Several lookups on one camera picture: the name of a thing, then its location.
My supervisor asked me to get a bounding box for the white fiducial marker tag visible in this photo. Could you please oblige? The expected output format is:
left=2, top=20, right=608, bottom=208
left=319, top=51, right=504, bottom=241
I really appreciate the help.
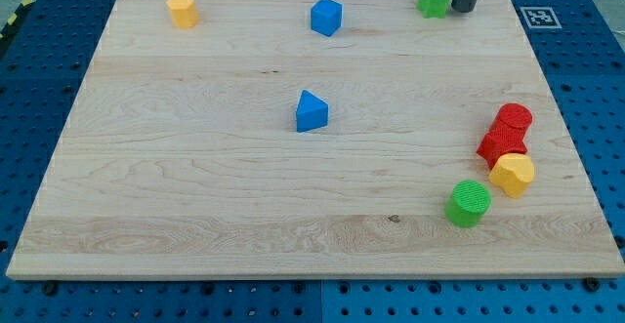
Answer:
left=521, top=7, right=562, bottom=29

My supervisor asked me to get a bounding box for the blue triangle block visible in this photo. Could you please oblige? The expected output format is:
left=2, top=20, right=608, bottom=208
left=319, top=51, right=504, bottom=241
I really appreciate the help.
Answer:
left=296, top=90, right=329, bottom=133

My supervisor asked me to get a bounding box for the blue cube block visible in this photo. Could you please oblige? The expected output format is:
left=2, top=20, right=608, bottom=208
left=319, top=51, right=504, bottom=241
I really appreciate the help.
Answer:
left=310, top=0, right=343, bottom=37

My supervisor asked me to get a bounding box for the green star block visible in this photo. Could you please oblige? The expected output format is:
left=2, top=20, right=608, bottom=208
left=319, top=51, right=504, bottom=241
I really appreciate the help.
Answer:
left=417, top=0, right=450, bottom=19

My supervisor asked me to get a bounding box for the yellow hexagon block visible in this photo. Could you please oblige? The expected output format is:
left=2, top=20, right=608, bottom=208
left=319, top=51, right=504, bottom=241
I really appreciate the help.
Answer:
left=166, top=0, right=200, bottom=28

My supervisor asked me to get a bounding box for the black yellow hazard tape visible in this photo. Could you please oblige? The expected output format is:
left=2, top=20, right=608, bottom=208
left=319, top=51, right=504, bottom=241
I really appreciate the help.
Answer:
left=1, top=0, right=36, bottom=41

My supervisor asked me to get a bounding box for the yellow heart block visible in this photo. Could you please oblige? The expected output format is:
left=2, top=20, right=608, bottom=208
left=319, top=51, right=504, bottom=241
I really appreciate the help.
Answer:
left=488, top=153, right=535, bottom=198

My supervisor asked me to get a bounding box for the red cylinder block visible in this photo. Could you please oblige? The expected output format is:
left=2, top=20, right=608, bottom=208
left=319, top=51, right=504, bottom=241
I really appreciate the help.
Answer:
left=489, top=102, right=533, bottom=140

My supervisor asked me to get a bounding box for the green cylinder block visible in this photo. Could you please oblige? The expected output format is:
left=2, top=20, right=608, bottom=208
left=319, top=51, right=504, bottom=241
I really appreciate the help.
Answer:
left=444, top=180, right=491, bottom=227

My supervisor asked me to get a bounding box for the light wooden board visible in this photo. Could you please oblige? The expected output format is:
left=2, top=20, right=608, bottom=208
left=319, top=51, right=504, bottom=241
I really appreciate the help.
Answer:
left=7, top=0, right=624, bottom=281

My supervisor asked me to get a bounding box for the red star block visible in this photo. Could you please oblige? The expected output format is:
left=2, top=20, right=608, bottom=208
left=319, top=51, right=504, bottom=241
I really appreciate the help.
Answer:
left=477, top=130, right=527, bottom=169

